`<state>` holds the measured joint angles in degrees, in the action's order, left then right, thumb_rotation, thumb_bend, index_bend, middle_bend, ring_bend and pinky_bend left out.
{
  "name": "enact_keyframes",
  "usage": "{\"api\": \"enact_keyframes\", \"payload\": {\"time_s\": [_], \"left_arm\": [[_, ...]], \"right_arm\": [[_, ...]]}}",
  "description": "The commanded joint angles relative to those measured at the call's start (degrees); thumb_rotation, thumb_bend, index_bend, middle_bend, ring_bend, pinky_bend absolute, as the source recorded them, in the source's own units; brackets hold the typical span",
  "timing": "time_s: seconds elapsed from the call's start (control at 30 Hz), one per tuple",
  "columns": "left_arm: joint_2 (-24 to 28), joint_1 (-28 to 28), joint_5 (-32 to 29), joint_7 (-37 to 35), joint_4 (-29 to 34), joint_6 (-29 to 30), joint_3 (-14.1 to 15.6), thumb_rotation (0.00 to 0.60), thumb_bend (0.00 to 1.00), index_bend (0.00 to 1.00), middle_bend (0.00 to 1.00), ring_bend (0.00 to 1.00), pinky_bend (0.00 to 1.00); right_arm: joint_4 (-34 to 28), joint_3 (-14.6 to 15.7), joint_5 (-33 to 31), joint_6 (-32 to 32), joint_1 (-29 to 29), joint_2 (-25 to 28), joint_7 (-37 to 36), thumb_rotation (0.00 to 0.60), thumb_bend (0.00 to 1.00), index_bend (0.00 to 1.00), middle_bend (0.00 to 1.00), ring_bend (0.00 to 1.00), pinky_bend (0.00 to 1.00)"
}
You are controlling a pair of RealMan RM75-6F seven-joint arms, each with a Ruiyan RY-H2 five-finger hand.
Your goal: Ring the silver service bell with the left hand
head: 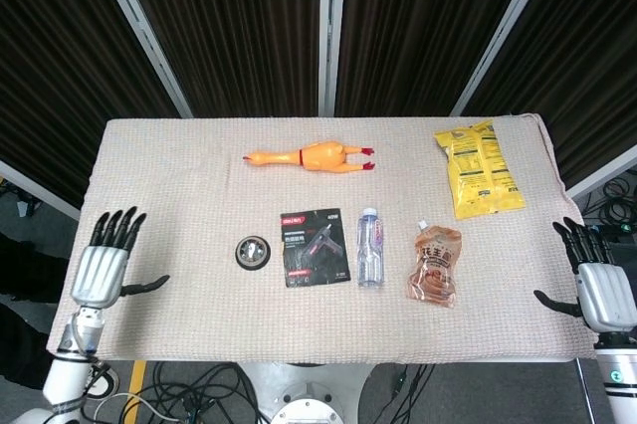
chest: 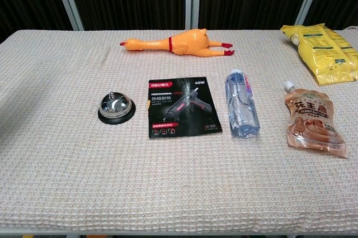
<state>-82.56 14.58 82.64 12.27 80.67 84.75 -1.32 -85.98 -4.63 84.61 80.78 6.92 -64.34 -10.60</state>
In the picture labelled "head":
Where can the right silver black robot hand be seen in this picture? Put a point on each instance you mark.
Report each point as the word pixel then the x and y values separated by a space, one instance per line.
pixel 599 284

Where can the black glue gun package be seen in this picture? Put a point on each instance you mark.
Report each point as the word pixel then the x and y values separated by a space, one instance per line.
pixel 313 250

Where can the yellow rubber chicken toy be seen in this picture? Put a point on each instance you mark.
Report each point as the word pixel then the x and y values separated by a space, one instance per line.
pixel 323 155

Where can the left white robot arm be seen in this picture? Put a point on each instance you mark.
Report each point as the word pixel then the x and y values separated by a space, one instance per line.
pixel 69 364

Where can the brown peanut butter pouch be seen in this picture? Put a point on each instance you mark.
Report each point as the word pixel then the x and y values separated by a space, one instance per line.
pixel 434 265

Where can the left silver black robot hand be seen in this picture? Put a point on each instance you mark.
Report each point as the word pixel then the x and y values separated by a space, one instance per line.
pixel 102 267

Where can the yellow snack bag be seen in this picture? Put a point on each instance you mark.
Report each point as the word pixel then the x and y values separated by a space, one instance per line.
pixel 478 170

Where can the beige waffle-weave tablecloth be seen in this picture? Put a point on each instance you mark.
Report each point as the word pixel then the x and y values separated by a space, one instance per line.
pixel 318 324

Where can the small round metal tin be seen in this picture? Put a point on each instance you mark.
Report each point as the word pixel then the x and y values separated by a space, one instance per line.
pixel 253 251

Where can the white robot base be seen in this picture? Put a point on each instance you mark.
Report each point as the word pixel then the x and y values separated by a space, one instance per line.
pixel 306 394

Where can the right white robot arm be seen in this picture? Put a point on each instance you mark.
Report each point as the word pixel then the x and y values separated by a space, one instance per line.
pixel 619 379

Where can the clear plastic water bottle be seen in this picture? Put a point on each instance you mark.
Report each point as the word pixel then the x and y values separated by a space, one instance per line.
pixel 370 255

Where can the grey partition frame post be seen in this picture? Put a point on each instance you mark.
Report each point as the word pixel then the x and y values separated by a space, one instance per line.
pixel 332 31
pixel 139 31
pixel 502 31

